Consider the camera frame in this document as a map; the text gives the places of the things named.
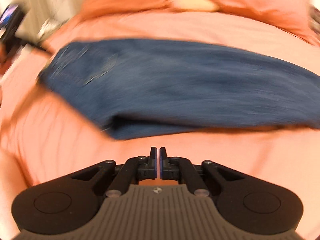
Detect blue denim jeans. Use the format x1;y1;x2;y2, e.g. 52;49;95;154
39;39;319;140

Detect orange bed sheet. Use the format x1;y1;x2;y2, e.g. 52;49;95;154
1;11;319;239

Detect small yellow cushion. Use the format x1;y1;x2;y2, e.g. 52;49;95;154
170;0;219;12

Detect right orange pillow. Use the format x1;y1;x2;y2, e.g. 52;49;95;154
212;0;319;46

